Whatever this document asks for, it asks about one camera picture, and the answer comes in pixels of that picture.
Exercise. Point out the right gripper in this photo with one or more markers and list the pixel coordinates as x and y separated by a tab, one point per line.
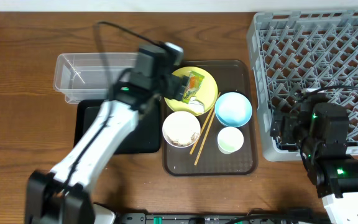
278	125

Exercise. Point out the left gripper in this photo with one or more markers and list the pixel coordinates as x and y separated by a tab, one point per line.
176	88

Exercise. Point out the green snack wrapper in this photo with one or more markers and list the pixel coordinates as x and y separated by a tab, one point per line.
194	84

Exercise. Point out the yellow plate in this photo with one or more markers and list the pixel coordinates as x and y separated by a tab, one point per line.
206	95

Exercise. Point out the light blue bowl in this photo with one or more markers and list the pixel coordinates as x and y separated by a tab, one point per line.
233	109

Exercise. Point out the white cup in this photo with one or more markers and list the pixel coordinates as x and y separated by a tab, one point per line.
230	140

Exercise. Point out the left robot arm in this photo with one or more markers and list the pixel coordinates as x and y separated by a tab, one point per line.
63	194

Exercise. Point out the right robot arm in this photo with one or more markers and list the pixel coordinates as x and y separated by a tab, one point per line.
319	132

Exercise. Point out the black waste tray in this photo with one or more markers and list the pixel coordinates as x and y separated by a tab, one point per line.
145	138

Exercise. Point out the grey dishwasher rack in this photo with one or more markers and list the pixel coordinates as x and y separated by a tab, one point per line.
292	52

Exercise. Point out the brown serving tray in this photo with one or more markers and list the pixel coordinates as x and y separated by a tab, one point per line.
230	75

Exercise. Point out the lower wooden chopstick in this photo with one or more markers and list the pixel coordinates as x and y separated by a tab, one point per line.
210	121

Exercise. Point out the clear plastic bin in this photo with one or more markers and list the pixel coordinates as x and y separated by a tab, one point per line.
82	76

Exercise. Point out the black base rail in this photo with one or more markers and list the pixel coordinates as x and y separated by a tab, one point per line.
142	218

